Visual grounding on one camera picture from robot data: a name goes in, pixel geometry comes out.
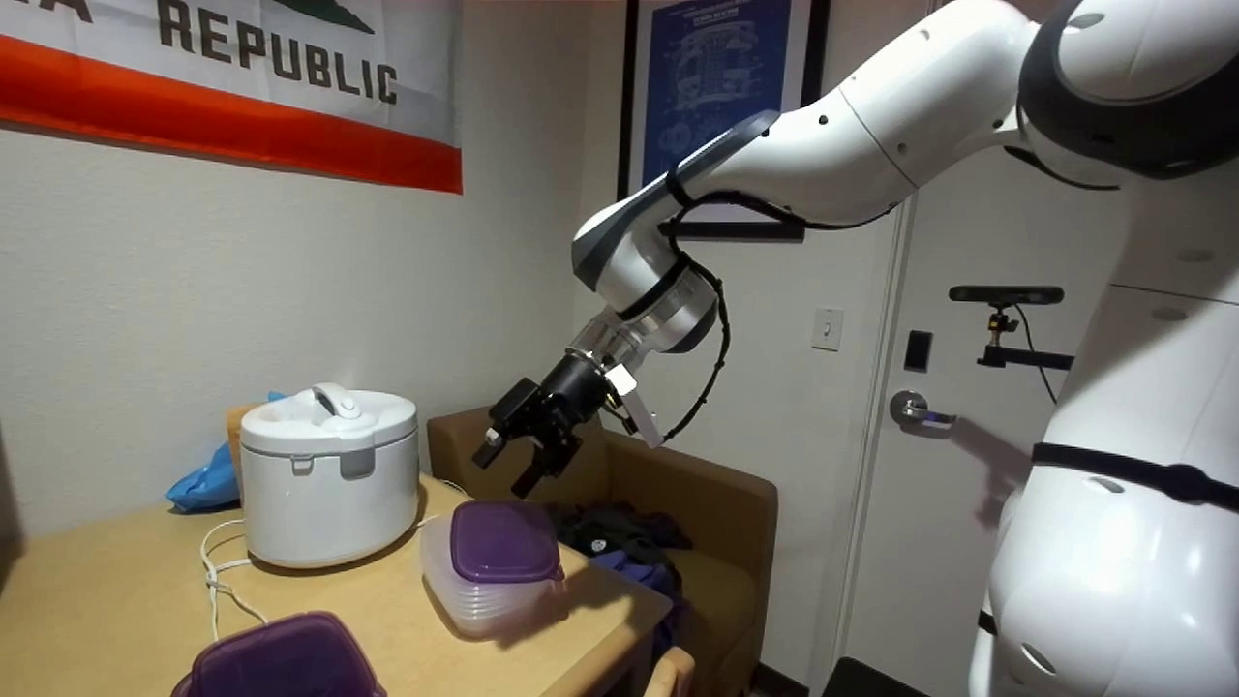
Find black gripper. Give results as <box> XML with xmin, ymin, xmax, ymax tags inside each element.
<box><xmin>470</xmin><ymin>350</ymin><xmax>613</xmax><ymax>504</ymax></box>

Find purple plastic lid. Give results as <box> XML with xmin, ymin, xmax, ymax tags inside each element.
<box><xmin>447</xmin><ymin>501</ymin><xmax>564</xmax><ymax>584</ymax></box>

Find clear plastic bowl stack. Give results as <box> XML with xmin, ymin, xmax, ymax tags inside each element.
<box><xmin>419</xmin><ymin>504</ymin><xmax>568</xmax><ymax>639</ymax></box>

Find purple bowl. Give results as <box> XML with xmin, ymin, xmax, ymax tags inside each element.
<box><xmin>171</xmin><ymin>607</ymin><xmax>389</xmax><ymax>697</ymax></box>

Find dark clothes pile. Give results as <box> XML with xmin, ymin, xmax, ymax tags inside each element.
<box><xmin>553</xmin><ymin>501</ymin><xmax>693</xmax><ymax>663</ymax></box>

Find white rice cooker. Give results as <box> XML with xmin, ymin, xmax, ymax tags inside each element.
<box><xmin>238</xmin><ymin>379</ymin><xmax>425</xmax><ymax>575</ymax></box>

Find wooden chair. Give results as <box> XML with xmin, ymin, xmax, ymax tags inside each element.
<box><xmin>638</xmin><ymin>643</ymin><xmax>696</xmax><ymax>697</ymax></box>

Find blue cloth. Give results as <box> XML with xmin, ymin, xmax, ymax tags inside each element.
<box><xmin>162</xmin><ymin>438</ymin><xmax>248</xmax><ymax>514</ymax></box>

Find California Republic flag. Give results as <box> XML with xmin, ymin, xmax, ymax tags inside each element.
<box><xmin>0</xmin><ymin>0</ymin><xmax>465</xmax><ymax>197</ymax></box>

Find blue framed poster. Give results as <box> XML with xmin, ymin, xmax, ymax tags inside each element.
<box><xmin>616</xmin><ymin>0</ymin><xmax>828</xmax><ymax>243</ymax></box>

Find white door with lever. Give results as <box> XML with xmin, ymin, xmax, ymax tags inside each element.
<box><xmin>808</xmin><ymin>152</ymin><xmax>1139</xmax><ymax>697</ymax></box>

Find dark grey bin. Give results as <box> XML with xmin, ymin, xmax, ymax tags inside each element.
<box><xmin>0</xmin><ymin>432</ymin><xmax>27</xmax><ymax>593</ymax></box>

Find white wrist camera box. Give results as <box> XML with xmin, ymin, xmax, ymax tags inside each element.
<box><xmin>598</xmin><ymin>359</ymin><xmax>669</xmax><ymax>451</ymax></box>

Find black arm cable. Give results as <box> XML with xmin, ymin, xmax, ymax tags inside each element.
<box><xmin>655</xmin><ymin>190</ymin><xmax>736</xmax><ymax>446</ymax></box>

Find white power cord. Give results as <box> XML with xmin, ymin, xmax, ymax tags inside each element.
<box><xmin>195</xmin><ymin>504</ymin><xmax>438</xmax><ymax>660</ymax></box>

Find white light switch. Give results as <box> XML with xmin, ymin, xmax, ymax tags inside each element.
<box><xmin>808</xmin><ymin>306</ymin><xmax>850</xmax><ymax>358</ymax></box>

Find silver door lever handle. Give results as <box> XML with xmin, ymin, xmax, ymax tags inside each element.
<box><xmin>887</xmin><ymin>389</ymin><xmax>959</xmax><ymax>438</ymax></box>

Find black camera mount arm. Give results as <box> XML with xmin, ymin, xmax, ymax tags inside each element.
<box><xmin>976</xmin><ymin>301</ymin><xmax>1077</xmax><ymax>376</ymax></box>

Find black stereo camera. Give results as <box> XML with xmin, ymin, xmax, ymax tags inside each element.
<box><xmin>949</xmin><ymin>283</ymin><xmax>1069</xmax><ymax>312</ymax></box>

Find black camera cable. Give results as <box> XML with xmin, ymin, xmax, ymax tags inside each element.
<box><xmin>1014</xmin><ymin>306</ymin><xmax>1066</xmax><ymax>412</ymax></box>

